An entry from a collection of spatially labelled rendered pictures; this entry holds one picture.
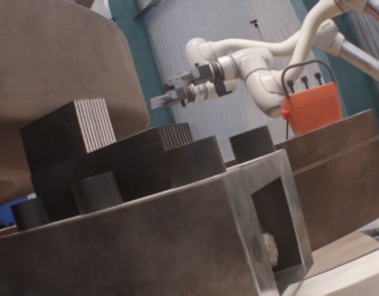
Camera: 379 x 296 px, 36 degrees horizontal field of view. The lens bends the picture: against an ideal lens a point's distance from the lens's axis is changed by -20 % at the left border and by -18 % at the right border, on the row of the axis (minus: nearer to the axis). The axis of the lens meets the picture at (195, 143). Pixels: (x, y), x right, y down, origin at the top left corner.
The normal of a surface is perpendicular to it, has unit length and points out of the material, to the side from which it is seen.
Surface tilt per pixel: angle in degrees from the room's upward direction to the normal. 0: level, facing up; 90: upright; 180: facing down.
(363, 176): 90
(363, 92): 90
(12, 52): 90
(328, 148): 90
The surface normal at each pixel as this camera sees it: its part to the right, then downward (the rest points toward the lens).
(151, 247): -0.32, 0.07
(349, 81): 0.35, -0.15
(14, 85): 0.89, -0.31
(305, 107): 0.13, 0.04
